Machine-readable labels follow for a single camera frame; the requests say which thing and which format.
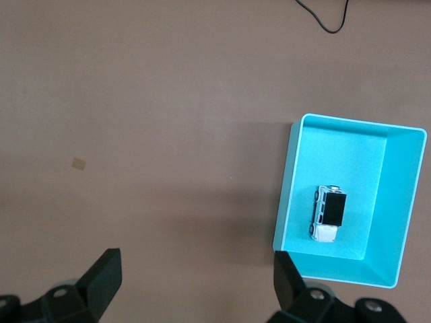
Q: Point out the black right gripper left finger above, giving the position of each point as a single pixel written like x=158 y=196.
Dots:
x=97 y=282

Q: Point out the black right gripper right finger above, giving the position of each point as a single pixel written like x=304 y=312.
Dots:
x=289 y=289

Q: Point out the white jeep toy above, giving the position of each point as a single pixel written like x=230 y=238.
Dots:
x=325 y=233

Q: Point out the small brown tape square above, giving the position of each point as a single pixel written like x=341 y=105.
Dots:
x=78 y=163

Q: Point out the teal plastic bin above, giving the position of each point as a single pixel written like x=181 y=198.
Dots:
x=347 y=161

